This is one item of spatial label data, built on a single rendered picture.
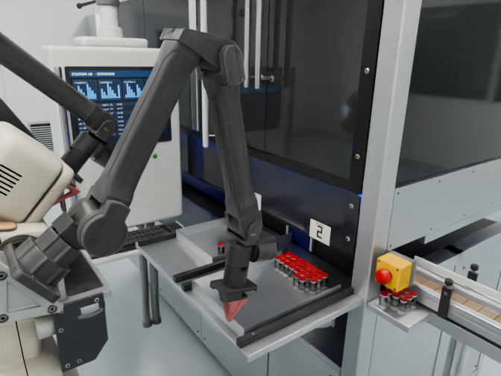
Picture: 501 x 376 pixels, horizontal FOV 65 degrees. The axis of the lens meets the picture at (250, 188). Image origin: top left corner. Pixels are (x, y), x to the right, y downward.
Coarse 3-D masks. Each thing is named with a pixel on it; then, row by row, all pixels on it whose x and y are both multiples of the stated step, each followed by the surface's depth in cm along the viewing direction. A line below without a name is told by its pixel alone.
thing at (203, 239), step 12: (180, 228) 147; (192, 228) 150; (204, 228) 154; (216, 228) 156; (264, 228) 157; (180, 240) 145; (192, 240) 145; (204, 240) 146; (216, 240) 146; (228, 240) 146; (276, 240) 142; (288, 240) 146; (204, 252) 130; (216, 252) 137
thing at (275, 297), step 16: (256, 272) 125; (272, 272) 125; (192, 288) 114; (208, 288) 116; (272, 288) 117; (288, 288) 117; (336, 288) 112; (208, 304) 107; (256, 304) 109; (272, 304) 109; (288, 304) 109; (304, 304) 105; (224, 320) 101; (240, 320) 102; (256, 320) 102; (272, 320) 99
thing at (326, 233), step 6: (312, 222) 124; (318, 222) 122; (312, 228) 124; (318, 228) 122; (324, 228) 120; (330, 228) 118; (312, 234) 125; (318, 234) 122; (324, 234) 120; (318, 240) 123; (324, 240) 121
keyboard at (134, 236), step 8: (168, 224) 172; (176, 224) 172; (128, 232) 163; (136, 232) 163; (144, 232) 164; (152, 232) 164; (160, 232) 165; (168, 232) 167; (128, 240) 156; (136, 240) 156; (128, 248) 153
